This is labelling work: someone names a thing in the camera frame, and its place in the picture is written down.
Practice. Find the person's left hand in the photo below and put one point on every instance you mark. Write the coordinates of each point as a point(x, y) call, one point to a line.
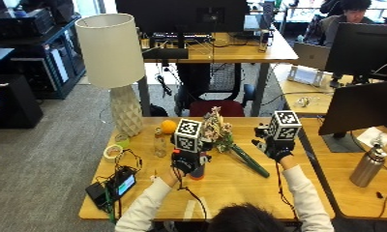
point(185, 161)

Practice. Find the person's right hand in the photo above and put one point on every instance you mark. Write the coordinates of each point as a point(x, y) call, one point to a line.
point(280, 149)

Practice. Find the dark vase with orange base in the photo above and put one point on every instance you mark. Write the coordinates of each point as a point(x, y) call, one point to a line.
point(197, 171)

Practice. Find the white marker cube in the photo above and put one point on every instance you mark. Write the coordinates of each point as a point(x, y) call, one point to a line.
point(284, 125)
point(187, 134)

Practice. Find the flower bouquet with green stems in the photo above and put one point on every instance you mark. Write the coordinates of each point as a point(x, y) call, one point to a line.
point(219, 130)

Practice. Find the clear glass bottle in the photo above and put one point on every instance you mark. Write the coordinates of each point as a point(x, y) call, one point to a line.
point(160, 143)

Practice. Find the orange fruit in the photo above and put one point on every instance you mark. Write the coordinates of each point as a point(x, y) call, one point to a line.
point(168, 126)

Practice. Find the clear plastic wrapper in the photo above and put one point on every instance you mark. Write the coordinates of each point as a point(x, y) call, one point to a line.
point(304, 101)

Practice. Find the red office chair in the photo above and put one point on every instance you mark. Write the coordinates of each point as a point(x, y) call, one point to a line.
point(216, 96)

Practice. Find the white tape strips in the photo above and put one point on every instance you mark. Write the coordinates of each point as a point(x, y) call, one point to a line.
point(192, 208)

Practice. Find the small green tape roll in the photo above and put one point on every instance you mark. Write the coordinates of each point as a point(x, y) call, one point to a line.
point(122, 140)

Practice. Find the white tape roll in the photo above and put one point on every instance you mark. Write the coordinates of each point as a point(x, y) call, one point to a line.
point(112, 152)

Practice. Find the black device with lit screen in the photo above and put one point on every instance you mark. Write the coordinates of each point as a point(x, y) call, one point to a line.
point(123, 183)

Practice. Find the black tilted computer monitor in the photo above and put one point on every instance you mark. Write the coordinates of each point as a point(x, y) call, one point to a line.
point(360, 108)

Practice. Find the white paper sheet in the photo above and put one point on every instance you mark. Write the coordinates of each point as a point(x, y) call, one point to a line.
point(373, 136)

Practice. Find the steel water bottle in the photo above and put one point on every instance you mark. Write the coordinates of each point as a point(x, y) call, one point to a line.
point(368, 166)

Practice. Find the wooden desk with grey legs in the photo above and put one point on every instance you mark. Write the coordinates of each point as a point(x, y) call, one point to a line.
point(227, 53)

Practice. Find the grey laptop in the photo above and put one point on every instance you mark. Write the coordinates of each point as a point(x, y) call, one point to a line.
point(311, 55)

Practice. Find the black power box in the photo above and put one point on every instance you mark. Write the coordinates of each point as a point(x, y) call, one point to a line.
point(96, 194)

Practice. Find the black keyboard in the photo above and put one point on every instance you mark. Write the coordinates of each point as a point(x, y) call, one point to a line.
point(181, 36)

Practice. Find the black monitor on stand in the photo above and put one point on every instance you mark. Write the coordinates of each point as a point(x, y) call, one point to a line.
point(365, 48)

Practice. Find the white table lamp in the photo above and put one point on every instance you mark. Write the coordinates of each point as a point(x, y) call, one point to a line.
point(111, 51)

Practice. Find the large black monitor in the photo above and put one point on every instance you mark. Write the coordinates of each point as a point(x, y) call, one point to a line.
point(181, 15)

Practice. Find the black computer tower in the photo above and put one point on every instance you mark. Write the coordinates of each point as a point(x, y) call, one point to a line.
point(12, 100)

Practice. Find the black shelf unit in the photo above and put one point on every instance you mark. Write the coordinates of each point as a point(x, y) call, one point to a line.
point(43, 54)

